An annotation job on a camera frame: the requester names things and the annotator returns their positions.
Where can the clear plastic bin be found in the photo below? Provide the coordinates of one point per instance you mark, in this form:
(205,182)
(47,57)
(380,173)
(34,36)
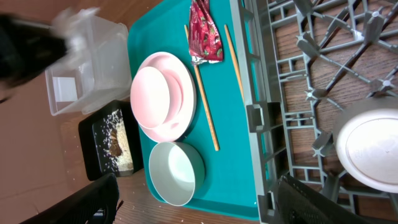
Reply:
(103,77)

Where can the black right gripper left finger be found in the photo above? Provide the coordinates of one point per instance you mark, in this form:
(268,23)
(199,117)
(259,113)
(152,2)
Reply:
(95,203)

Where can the grey dishwasher rack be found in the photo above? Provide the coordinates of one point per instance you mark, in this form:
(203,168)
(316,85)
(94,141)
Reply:
(302,63)

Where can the pink bowl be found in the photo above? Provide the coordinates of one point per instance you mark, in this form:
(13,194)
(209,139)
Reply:
(156,97)

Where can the grey bowl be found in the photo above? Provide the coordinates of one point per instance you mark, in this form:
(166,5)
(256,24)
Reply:
(177,171)

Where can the white paper cup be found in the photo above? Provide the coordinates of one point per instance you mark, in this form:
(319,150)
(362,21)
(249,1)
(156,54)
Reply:
(365,139)

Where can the rice food scraps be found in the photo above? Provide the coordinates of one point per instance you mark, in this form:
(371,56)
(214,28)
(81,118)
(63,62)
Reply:
(112,144)

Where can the white napkin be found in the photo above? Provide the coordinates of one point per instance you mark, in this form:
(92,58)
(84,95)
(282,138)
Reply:
(69,25)

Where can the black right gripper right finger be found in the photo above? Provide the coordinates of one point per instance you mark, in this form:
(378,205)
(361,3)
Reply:
(298,203)

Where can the pink plate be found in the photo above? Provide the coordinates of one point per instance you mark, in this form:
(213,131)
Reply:
(171,65)

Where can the black food waste tray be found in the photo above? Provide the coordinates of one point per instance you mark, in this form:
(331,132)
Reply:
(88,147)

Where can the wooden chopstick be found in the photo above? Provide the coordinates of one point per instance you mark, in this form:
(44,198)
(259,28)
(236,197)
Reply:
(207,109)
(234,60)

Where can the red snack wrapper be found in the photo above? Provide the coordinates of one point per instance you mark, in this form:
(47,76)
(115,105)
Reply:
(204,40)

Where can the teal plastic tray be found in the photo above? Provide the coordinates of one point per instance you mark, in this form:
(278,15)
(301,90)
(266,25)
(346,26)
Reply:
(229,187)

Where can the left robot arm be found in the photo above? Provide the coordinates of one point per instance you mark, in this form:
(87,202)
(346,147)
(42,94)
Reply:
(27,49)

